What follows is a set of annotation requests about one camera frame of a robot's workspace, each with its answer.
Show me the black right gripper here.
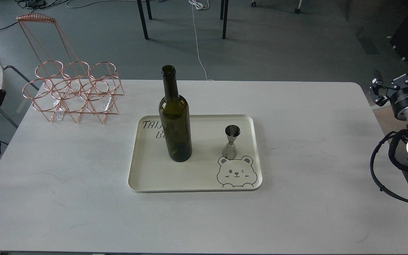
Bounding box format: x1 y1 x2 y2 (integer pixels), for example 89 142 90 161
369 49 408 121

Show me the steel double jigger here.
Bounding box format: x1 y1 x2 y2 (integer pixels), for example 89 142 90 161
222 125 240 160

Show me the dark green wine bottle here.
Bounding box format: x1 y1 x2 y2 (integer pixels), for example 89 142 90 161
159 65 192 162

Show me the black table leg left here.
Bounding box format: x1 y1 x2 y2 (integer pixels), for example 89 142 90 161
136 0 153 40

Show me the black table leg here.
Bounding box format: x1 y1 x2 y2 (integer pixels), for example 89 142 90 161
220 0 229 39
136 0 153 40

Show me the black table leg right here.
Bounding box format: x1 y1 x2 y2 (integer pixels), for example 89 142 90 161
220 0 229 39

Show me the cream bear serving tray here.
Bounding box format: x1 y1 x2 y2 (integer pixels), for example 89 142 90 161
128 114 263 193

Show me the black sleeved right cable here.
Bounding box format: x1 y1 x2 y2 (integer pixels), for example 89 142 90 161
370 130 408 209

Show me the copper wire bottle rack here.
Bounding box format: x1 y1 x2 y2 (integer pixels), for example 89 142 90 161
16 13 125 123

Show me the white floor cable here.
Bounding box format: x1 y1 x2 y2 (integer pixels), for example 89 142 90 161
189 0 214 81

